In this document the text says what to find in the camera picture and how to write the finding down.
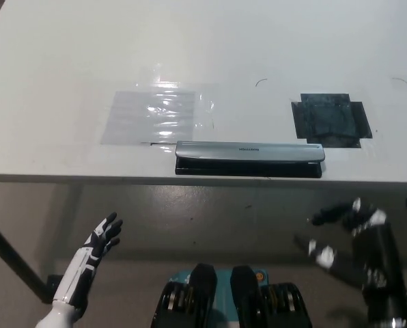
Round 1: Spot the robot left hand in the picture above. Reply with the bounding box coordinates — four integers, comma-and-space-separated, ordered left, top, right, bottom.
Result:
52, 211, 124, 307

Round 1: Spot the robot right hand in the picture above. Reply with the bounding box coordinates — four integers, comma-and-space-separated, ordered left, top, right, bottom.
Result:
293, 197, 407, 301

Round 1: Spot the black teal robot body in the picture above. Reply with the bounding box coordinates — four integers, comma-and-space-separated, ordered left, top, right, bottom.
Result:
151, 262, 311, 328

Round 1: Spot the silver black paper hole puncher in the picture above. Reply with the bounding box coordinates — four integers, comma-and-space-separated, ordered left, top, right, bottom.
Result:
174, 140, 326, 179

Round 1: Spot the black table leg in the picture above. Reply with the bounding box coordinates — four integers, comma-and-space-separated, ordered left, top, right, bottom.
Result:
0, 212, 66, 305

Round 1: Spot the black tape patch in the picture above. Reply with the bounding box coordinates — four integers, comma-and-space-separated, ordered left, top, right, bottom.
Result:
290, 92, 374, 149

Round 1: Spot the clear plastic tape sheet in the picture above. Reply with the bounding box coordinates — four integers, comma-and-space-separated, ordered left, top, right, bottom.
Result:
100, 81, 222, 147

